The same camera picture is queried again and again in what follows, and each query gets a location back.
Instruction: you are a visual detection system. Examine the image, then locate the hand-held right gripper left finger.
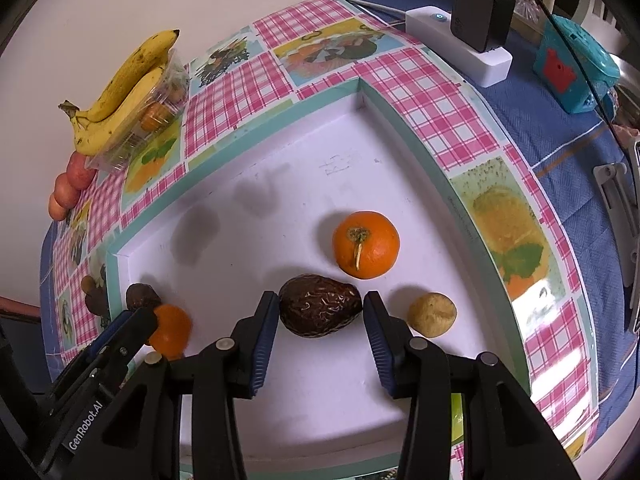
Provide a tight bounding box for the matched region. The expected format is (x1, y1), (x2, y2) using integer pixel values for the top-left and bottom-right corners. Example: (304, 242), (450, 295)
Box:
(62, 290), (281, 480)

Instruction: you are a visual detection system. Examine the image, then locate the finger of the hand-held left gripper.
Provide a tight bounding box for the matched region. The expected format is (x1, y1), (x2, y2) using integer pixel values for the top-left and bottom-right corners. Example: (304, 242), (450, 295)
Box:
(30, 307), (159, 475)
(47, 311), (134, 411)

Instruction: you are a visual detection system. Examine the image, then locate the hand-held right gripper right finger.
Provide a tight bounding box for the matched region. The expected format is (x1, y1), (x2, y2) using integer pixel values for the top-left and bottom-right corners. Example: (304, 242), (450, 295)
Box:
(363, 290), (568, 480)

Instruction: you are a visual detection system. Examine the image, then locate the round orange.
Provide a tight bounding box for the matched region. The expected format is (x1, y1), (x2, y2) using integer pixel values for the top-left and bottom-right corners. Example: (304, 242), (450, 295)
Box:
(147, 304), (193, 359)

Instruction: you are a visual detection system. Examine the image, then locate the dark brown avocado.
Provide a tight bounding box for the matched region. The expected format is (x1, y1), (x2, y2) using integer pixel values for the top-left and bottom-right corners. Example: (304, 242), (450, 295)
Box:
(278, 274), (363, 338)

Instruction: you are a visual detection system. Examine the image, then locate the white foam tray teal rim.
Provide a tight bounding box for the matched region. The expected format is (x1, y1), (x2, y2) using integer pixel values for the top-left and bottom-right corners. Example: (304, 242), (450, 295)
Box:
(105, 76), (532, 480)

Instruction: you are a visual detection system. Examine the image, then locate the round yellow fruit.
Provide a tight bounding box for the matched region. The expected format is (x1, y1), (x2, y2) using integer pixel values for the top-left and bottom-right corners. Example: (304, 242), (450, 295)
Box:
(406, 292), (457, 337)

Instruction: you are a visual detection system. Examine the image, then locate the orange with long stem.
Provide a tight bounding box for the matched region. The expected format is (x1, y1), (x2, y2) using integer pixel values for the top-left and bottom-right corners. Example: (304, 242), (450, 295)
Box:
(332, 211), (401, 280)

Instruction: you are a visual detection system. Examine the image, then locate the short yellow banana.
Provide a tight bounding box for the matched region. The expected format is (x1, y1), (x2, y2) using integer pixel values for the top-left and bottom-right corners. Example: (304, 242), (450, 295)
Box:
(72, 65), (168, 157)

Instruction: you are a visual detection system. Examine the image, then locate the small orange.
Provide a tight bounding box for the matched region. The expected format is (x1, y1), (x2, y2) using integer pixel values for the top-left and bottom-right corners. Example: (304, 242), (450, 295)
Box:
(140, 102), (173, 132)

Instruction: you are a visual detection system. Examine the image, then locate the clear plastic fruit container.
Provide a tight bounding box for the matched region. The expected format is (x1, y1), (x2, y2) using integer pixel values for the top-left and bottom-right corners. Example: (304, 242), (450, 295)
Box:
(85, 50), (192, 175)

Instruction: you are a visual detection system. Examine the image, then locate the long yellow banana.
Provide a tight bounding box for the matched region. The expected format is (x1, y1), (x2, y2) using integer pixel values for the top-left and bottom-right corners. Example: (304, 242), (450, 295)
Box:
(59, 29), (181, 123)

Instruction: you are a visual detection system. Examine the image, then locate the blue cloth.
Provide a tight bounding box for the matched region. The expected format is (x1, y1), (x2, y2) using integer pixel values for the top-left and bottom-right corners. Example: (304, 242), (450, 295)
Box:
(39, 0), (640, 456)

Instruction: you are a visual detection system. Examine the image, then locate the grey metal stand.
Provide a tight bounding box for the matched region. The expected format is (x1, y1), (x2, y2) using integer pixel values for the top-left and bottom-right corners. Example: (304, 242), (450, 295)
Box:
(592, 140), (640, 333)

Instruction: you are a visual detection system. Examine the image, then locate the white power strip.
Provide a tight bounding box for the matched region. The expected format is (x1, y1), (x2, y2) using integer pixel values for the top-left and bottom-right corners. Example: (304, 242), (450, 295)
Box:
(405, 6), (514, 88)

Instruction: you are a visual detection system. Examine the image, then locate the black charger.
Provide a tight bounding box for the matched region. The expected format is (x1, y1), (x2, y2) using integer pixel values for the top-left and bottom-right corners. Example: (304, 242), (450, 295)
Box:
(450, 0), (516, 54)

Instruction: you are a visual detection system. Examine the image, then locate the teal plastic toy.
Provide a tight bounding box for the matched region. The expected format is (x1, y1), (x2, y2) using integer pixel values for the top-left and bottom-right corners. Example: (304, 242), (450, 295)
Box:
(532, 15), (621, 115)

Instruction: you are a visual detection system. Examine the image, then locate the clear plastic bag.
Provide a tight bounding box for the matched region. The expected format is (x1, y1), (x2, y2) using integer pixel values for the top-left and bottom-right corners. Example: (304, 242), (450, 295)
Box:
(515, 0), (547, 22)

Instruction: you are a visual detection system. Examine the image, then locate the white cable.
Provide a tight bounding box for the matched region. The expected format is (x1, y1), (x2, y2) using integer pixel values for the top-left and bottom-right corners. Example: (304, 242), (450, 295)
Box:
(345, 0), (408, 23)

